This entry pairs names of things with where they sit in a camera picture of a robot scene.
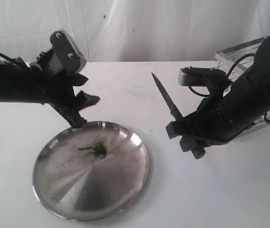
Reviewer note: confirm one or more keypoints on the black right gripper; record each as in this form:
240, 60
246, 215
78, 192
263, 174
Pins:
220, 119

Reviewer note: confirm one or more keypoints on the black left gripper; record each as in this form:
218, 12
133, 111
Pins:
50, 80

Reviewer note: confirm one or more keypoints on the black kitchen knife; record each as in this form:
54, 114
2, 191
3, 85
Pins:
166, 97

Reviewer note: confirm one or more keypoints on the green round object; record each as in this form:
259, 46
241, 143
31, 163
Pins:
97, 148

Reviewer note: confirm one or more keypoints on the round stainless steel plate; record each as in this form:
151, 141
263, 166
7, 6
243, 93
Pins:
81, 186

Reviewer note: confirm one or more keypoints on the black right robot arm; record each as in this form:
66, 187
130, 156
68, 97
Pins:
254, 81

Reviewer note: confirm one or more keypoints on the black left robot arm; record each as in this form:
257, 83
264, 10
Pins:
10, 78

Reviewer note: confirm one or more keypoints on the white backdrop curtain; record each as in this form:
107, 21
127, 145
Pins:
133, 30

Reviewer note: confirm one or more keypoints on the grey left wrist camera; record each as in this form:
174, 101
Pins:
67, 52

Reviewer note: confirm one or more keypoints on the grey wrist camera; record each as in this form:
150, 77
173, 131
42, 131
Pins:
195, 76
67, 52

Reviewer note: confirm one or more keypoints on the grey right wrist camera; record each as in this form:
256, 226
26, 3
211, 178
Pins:
195, 76

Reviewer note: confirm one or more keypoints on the chrome wire utensil basket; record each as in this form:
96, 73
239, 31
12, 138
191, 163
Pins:
225, 58

